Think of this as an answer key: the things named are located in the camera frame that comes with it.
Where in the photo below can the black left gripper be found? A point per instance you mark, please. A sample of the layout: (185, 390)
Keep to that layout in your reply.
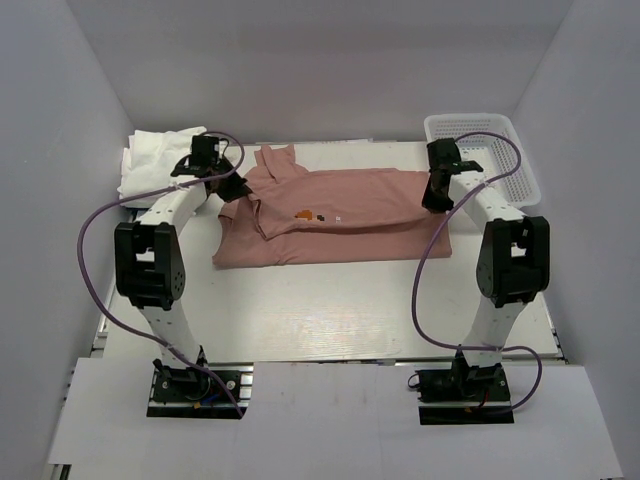
(236, 190)

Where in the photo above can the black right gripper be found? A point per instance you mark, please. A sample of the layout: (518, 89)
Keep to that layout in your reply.
(434, 204)

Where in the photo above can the pink printed t shirt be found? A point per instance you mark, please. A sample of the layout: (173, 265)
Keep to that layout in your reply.
(297, 216)

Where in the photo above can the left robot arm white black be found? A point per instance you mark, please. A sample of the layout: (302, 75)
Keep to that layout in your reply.
(150, 270)

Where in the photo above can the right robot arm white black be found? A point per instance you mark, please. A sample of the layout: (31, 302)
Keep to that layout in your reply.
(514, 258)

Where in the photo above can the white folded t shirt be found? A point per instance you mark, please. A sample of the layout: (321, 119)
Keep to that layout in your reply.
(150, 158)

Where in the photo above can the white plastic mesh basket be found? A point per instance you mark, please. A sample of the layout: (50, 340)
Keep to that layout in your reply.
(494, 155)

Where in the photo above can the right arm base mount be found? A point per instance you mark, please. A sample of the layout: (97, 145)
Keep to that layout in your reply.
(444, 402)

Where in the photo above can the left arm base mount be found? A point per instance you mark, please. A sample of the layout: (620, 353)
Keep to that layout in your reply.
(191, 394)

